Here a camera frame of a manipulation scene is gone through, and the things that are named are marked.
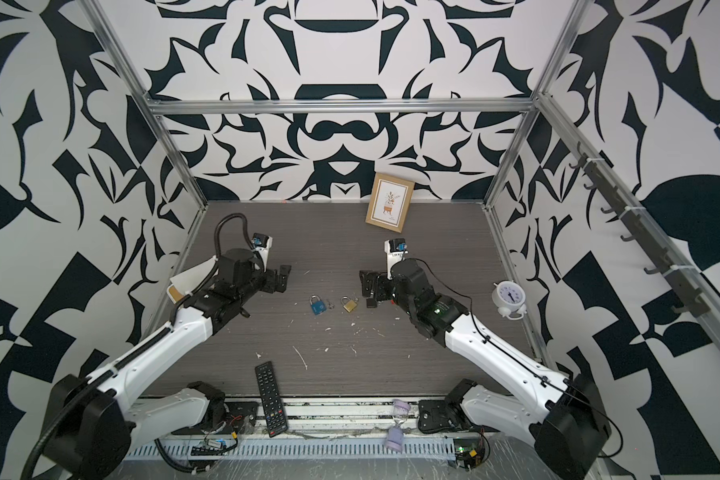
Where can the left circuit board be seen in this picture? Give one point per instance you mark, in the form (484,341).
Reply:
(215,447)

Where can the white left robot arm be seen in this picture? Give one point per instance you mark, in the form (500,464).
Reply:
(92,422)

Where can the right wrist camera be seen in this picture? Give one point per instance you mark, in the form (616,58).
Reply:
(395,250)

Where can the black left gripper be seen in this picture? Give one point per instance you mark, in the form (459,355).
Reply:
(270,284)

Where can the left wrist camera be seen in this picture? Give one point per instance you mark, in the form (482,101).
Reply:
(262,245)

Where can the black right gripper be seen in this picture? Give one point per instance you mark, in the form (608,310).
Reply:
(369,284)

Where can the white slotted cable duct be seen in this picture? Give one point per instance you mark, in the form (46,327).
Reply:
(430,448)

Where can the blue padlock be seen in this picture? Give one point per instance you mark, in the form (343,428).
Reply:
(319,305)

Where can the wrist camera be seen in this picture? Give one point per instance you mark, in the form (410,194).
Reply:
(262,245)
(395,250)

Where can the circuit board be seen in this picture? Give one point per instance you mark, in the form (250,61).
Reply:
(215,447)
(470,453)

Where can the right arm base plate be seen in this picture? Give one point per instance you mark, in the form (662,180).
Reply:
(448,415)

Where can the white alarm clock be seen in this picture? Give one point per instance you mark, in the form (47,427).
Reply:
(510,300)

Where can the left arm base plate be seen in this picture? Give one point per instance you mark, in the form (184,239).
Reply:
(236,417)

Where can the purple hourglass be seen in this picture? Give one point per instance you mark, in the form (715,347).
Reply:
(394,440)

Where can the black remote control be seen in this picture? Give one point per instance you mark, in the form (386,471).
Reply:
(272,404)

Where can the right circuit board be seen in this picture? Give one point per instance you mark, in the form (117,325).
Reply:
(470,453)

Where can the grey wall hook rack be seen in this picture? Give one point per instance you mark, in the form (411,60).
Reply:
(642,229)

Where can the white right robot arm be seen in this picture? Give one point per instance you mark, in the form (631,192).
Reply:
(563,418)

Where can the gold picture frame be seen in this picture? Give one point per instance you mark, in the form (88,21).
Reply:
(390,201)

